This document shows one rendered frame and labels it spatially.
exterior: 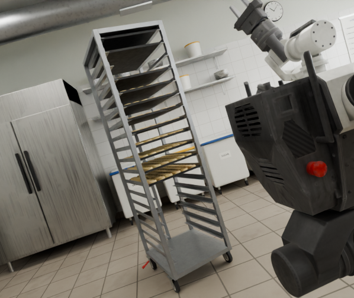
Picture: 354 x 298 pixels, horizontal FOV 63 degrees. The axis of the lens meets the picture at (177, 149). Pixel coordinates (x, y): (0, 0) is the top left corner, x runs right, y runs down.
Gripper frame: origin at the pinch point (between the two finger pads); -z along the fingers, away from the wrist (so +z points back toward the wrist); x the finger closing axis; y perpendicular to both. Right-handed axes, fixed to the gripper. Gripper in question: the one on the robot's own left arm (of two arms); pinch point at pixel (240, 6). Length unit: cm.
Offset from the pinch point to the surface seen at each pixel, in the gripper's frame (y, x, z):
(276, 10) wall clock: -388, -120, -97
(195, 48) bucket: -251, -189, -116
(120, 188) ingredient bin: -78, -299, -15
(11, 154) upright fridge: 8, -301, -119
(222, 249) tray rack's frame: -26, -133, 89
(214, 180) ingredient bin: -174, -249, 52
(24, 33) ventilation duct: -53, -218, -213
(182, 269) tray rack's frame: 3, -143, 80
